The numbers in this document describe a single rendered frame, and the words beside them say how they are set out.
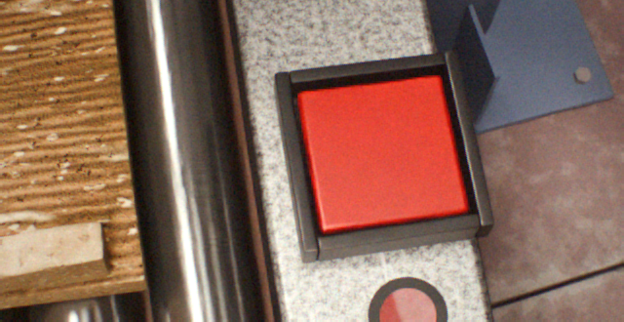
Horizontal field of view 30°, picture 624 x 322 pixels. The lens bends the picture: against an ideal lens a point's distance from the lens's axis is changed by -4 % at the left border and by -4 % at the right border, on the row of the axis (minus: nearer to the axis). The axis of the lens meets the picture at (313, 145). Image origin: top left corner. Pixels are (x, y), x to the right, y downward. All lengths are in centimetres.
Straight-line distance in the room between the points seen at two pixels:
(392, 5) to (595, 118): 104
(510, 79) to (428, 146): 105
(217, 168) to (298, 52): 6
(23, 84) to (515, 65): 111
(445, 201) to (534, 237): 100
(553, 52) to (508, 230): 25
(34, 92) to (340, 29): 13
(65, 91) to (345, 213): 12
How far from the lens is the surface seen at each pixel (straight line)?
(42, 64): 50
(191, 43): 51
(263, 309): 52
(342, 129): 49
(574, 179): 152
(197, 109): 50
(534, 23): 158
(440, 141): 49
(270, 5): 52
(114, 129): 48
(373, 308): 48
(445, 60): 50
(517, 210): 149
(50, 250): 44
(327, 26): 52
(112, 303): 48
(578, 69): 155
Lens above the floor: 138
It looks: 69 degrees down
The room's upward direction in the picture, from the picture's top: 8 degrees clockwise
